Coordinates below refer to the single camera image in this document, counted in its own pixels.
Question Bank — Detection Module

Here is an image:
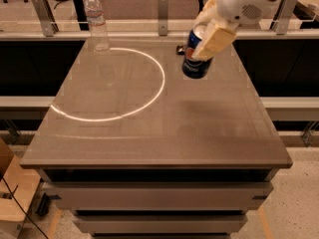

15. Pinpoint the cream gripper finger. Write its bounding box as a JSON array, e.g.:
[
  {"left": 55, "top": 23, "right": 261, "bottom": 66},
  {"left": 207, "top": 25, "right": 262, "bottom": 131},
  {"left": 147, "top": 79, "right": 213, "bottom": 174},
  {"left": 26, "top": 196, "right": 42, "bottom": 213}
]
[
  {"left": 191, "top": 19, "right": 237, "bottom": 61},
  {"left": 193, "top": 0, "right": 220, "bottom": 29}
]

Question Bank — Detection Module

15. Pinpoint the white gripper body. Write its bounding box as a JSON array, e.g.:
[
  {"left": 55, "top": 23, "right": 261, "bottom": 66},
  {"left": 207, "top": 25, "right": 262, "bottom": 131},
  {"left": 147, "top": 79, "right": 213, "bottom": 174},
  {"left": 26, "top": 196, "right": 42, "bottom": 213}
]
[{"left": 216, "top": 0, "right": 278, "bottom": 25}]

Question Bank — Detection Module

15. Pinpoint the blue pepsi can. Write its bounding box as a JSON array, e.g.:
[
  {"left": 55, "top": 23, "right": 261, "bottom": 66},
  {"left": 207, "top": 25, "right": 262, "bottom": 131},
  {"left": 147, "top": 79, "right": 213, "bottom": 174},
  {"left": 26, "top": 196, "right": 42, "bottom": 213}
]
[{"left": 181, "top": 24, "right": 211, "bottom": 79}]

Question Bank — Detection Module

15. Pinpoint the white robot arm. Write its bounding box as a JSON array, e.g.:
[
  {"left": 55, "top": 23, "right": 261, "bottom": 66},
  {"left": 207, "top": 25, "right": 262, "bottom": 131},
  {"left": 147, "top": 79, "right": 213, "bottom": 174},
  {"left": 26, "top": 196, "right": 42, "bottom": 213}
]
[{"left": 191, "top": 0, "right": 279, "bottom": 61}]

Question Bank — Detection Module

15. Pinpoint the clear plastic water bottle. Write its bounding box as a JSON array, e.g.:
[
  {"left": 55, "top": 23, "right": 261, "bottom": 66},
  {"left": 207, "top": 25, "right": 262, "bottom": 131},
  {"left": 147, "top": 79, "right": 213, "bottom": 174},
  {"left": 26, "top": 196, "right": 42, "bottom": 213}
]
[{"left": 84, "top": 0, "right": 110, "bottom": 52}]

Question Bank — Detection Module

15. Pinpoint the dark snack bar packet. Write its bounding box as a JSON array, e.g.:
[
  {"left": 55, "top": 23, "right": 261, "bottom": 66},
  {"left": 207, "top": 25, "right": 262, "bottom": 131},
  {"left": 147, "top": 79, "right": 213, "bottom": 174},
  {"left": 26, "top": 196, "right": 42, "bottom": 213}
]
[{"left": 175, "top": 45, "right": 185, "bottom": 55}]

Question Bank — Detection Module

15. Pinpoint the grey drawer cabinet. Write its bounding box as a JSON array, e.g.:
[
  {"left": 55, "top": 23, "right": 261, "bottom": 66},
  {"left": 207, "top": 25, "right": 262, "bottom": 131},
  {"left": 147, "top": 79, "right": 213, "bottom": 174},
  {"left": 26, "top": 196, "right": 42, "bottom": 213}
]
[{"left": 39, "top": 167, "right": 277, "bottom": 239}]

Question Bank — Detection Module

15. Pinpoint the wooden box at left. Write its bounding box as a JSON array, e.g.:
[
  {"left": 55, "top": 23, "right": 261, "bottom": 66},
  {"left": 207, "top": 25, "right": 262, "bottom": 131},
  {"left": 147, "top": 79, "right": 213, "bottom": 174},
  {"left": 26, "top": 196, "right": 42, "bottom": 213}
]
[{"left": 0, "top": 139, "right": 40, "bottom": 239}]

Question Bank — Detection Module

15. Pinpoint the right metal bracket post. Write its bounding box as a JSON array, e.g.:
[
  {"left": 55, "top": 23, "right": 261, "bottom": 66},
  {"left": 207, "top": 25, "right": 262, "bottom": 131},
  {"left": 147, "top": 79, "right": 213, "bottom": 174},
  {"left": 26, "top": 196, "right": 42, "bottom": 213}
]
[{"left": 274, "top": 0, "right": 298, "bottom": 35}]

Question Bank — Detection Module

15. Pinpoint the metal bracket post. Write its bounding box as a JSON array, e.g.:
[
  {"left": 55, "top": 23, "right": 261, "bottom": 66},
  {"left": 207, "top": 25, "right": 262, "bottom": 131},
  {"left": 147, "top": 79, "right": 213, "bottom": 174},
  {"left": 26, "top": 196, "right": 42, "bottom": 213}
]
[
  {"left": 31, "top": 0, "right": 59, "bottom": 37},
  {"left": 274, "top": 0, "right": 298, "bottom": 35},
  {"left": 158, "top": 0, "right": 168, "bottom": 36}
]

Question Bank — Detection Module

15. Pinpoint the middle metal bracket post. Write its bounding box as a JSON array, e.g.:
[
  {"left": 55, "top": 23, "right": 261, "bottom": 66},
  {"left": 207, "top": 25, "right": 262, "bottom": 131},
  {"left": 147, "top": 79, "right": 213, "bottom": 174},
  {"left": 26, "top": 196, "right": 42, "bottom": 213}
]
[{"left": 158, "top": 0, "right": 168, "bottom": 36}]

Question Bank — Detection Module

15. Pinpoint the left metal bracket post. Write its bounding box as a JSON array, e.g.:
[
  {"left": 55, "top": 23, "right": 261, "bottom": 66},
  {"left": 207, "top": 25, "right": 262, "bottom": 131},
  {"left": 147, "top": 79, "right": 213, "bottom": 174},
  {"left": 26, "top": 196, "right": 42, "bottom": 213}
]
[{"left": 31, "top": 0, "right": 59, "bottom": 37}]

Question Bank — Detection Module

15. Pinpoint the black floor cable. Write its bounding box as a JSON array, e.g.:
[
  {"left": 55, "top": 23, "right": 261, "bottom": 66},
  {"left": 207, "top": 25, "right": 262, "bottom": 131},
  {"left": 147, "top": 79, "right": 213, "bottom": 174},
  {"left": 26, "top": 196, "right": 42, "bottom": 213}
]
[{"left": 0, "top": 173, "right": 50, "bottom": 239}]

